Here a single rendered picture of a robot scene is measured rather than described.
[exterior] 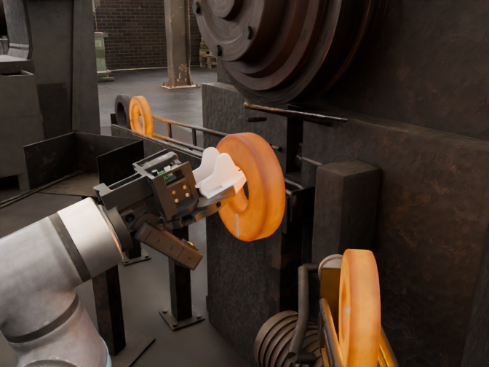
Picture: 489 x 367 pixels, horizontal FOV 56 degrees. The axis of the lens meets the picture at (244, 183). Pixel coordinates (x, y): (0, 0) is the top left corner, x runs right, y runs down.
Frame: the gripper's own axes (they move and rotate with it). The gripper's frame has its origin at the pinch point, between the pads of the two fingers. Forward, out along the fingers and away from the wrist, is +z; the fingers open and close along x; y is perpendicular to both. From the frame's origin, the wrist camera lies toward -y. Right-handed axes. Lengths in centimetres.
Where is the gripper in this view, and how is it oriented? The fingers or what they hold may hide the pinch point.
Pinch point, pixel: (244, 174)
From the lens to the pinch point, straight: 65.9
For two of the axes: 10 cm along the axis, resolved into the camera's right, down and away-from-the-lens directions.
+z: 8.2, -4.3, 3.8
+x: -5.3, -2.9, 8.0
